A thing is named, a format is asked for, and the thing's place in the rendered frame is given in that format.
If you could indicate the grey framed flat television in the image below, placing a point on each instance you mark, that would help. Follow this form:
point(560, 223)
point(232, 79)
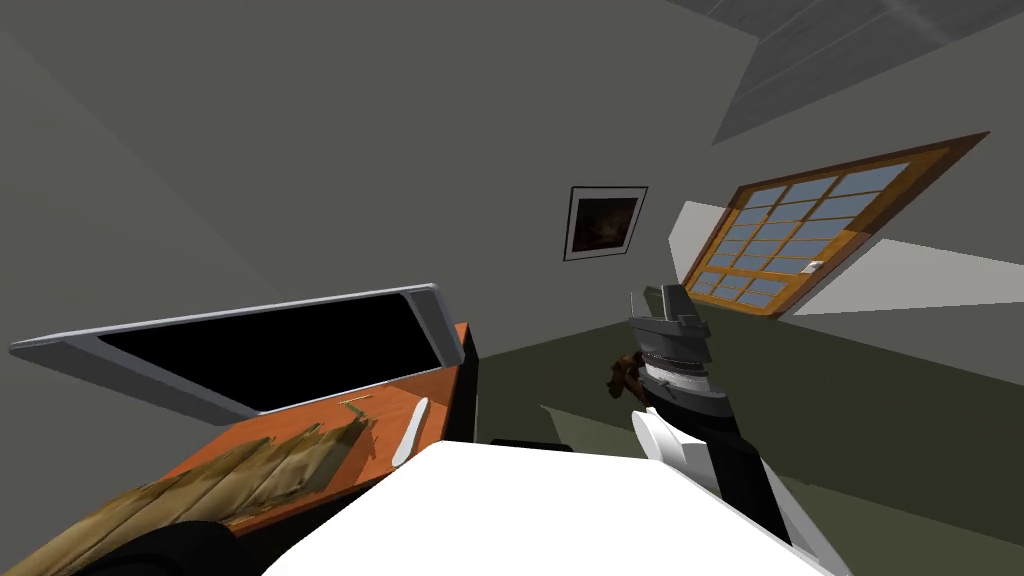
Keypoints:
point(272, 352)

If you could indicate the brown lumpy object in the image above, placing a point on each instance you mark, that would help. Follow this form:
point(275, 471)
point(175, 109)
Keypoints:
point(624, 376)

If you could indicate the dark framed wall picture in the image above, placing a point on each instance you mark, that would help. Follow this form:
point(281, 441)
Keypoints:
point(604, 224)

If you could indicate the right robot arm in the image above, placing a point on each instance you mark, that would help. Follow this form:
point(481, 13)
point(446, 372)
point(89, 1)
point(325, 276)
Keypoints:
point(712, 436)

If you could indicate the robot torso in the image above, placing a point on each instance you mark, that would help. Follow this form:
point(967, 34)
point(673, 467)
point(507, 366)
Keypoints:
point(528, 520)

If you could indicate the orange wooden desk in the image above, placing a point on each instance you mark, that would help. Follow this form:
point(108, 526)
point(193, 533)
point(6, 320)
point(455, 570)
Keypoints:
point(392, 400)

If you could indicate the wooden framed grid window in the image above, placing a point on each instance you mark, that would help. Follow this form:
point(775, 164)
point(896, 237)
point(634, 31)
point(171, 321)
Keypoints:
point(792, 232)

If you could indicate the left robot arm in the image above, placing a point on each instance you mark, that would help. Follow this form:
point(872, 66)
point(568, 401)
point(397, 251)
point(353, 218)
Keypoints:
point(180, 550)

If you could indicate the white oblong remote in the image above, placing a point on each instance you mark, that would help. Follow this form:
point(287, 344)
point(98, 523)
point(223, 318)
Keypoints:
point(410, 434)

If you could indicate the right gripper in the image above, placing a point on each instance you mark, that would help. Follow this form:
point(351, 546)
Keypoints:
point(672, 340)

